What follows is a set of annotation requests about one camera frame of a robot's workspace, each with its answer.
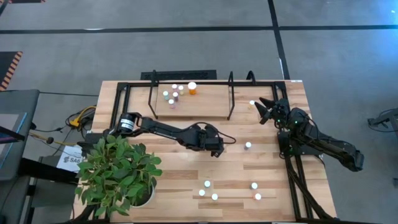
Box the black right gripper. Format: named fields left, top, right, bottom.
left=254, top=96, right=292, bottom=127

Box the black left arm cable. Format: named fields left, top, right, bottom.
left=216, top=130, right=237, bottom=146

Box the wooden shelf black metal frame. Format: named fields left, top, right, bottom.
left=147, top=69, right=236, bottom=121

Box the grey cabinet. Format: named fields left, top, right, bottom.
left=0, top=89, right=40, bottom=183

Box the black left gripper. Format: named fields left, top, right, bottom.
left=194, top=123, right=226, bottom=158

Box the yellow power cable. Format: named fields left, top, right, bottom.
left=68, top=105, right=97, bottom=128

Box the black floor stand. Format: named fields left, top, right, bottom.
left=366, top=107, right=398, bottom=134

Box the black perforated floor panel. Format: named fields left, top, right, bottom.
left=140, top=69, right=218, bottom=81

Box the white paper sign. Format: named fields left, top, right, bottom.
left=55, top=144, right=85, bottom=174

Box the white plant pot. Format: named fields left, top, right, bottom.
left=130, top=182, right=156, bottom=208

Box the green leafy plant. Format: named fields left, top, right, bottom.
left=74, top=134, right=163, bottom=218

